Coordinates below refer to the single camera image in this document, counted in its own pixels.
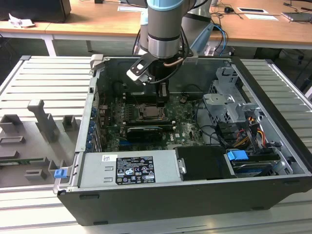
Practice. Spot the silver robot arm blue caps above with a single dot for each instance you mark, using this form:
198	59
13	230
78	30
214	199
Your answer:
164	24

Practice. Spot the black RAM slot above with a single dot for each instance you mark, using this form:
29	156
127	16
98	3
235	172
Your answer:
143	100
143	95
170	124
156	121

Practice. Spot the CPU socket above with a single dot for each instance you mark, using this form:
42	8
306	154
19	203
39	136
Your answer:
139	117

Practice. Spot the white plastic holder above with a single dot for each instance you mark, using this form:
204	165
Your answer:
209	50

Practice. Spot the black graphics card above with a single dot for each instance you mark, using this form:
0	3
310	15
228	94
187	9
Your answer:
146	134

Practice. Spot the green motherboard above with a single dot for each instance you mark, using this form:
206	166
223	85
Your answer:
187	129

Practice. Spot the framed white paper sheet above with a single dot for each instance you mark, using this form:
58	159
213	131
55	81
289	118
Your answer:
129	8

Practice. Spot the metal drive cage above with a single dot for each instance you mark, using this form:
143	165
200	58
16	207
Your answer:
219	102

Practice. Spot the long wooden desk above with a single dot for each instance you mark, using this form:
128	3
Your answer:
97	24

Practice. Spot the blue card retention clip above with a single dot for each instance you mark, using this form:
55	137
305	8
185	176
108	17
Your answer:
93	111
92	126
88	147
90	139

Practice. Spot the small black box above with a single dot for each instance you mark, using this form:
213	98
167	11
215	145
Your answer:
98	1

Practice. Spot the black computer mouse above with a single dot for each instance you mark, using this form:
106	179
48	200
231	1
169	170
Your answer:
228	9

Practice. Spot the hard disk in blue carrier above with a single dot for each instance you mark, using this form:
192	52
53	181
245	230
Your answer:
236	156

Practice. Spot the silver power supply unit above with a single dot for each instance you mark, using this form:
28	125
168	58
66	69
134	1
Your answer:
97	170

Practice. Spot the short wooden desk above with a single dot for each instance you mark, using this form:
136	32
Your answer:
40	28

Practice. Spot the black open PC case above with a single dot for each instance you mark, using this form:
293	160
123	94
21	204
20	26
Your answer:
170	207

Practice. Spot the blue case latch tab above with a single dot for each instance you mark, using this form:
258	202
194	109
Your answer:
59	173

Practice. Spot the crumpled white paper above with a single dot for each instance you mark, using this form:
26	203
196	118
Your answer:
20	22

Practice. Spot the grey laptop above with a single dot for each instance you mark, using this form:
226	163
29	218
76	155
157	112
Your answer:
297	16

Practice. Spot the grey parts rack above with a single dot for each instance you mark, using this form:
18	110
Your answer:
24	136

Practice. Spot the green RAM stick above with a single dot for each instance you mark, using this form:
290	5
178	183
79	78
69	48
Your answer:
14	161

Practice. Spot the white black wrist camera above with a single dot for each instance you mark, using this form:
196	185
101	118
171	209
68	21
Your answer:
139	68

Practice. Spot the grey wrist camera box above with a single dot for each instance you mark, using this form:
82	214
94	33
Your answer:
190	61

